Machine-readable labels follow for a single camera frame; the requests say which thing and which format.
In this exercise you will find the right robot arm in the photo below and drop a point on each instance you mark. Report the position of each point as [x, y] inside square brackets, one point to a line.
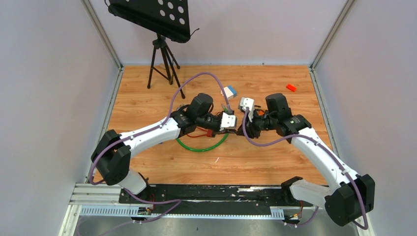
[347, 197]

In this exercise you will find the small red brick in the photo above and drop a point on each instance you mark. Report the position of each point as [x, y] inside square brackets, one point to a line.
[291, 87]

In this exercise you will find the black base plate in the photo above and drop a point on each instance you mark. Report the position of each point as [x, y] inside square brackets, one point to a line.
[221, 199]

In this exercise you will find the white and blue toy brick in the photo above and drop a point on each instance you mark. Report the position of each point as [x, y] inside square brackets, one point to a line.
[229, 92]

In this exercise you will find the white slotted cable duct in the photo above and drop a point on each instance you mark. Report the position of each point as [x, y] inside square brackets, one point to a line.
[274, 214]

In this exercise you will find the black perforated stand tray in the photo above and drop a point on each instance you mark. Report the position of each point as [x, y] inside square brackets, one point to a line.
[169, 18]

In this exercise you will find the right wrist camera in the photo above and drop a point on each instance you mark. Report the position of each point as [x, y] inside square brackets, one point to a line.
[247, 105]

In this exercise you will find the black tripod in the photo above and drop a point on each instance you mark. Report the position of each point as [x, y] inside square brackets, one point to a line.
[169, 62]

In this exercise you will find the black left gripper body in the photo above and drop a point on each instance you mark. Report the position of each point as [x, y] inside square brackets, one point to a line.
[209, 122]

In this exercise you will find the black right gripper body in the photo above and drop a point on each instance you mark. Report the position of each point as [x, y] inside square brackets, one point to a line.
[260, 123]

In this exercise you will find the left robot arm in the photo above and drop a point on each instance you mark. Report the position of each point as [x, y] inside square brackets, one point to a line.
[114, 151]

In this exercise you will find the red cable lock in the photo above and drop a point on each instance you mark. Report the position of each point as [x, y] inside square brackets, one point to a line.
[205, 133]

